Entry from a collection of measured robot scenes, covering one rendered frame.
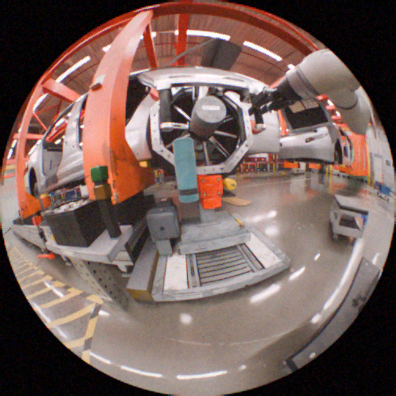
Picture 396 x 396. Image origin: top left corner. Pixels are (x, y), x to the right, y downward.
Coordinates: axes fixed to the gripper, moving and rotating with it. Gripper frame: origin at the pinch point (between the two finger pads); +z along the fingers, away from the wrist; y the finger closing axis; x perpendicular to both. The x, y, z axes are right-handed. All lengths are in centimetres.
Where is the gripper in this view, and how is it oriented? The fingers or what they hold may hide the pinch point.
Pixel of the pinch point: (258, 110)
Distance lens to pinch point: 52.2
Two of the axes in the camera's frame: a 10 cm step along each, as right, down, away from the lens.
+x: -1.0, -9.6, -2.4
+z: -1.3, -2.3, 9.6
